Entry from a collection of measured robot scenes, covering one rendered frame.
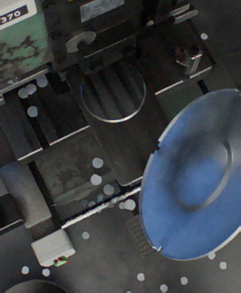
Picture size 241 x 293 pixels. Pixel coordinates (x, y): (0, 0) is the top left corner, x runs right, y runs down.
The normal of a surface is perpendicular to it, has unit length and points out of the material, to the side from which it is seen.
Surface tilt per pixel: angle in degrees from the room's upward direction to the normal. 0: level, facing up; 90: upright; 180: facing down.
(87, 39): 90
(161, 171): 56
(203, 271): 0
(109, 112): 0
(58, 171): 0
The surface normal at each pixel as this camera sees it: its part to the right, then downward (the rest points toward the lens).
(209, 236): -0.77, -0.40
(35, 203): 0.02, -0.25
